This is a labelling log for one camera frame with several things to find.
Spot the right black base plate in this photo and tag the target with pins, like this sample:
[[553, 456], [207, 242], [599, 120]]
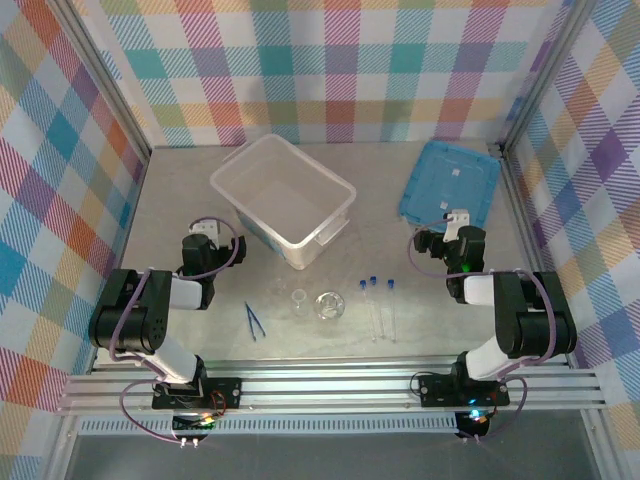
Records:
[[435, 390]]

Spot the clear plastic storage bin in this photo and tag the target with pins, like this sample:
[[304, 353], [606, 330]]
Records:
[[280, 200]]

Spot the controller board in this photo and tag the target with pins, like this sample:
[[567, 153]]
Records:
[[192, 425], [475, 422]]

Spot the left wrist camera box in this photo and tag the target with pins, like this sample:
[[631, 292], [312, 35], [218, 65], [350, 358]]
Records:
[[206, 229]]

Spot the right aluminium corner post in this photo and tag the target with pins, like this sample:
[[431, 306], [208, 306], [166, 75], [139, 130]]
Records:
[[546, 75]]

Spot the left aluminium corner post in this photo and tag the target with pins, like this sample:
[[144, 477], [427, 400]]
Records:
[[102, 75]]

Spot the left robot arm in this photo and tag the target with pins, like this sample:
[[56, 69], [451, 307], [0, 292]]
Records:
[[130, 320]]

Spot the left controller board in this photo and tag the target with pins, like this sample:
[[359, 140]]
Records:
[[192, 425]]

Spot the blue plastic bin lid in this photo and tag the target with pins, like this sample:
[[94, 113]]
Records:
[[440, 175]]

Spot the right aluminium side rail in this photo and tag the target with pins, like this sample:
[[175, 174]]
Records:
[[525, 225]]

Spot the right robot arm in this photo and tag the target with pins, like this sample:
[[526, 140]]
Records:
[[530, 315]]

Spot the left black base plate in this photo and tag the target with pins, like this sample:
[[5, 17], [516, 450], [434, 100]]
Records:
[[230, 392]]

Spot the right controller board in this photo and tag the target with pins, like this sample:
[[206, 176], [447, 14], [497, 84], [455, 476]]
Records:
[[475, 422]]

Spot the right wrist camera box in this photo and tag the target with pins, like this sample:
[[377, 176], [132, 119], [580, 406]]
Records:
[[457, 220]]

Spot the left aluminium side rail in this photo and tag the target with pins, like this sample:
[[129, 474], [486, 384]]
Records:
[[131, 220]]

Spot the blue tweezers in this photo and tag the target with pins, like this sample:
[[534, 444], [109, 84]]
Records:
[[255, 322]]

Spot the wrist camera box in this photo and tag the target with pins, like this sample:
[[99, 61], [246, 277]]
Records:
[[457, 220], [206, 229]]

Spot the aluminium corner post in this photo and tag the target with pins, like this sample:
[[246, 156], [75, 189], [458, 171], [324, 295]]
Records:
[[546, 75], [102, 75]]

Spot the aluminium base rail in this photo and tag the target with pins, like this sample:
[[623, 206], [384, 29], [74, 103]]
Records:
[[325, 385]]

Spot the aluminium side rail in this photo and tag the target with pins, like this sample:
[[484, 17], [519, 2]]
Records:
[[525, 225], [131, 220]]

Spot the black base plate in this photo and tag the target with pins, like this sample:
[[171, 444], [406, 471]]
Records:
[[435, 390], [230, 392]]

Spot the small glass beaker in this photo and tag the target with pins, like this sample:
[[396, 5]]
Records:
[[299, 302]]

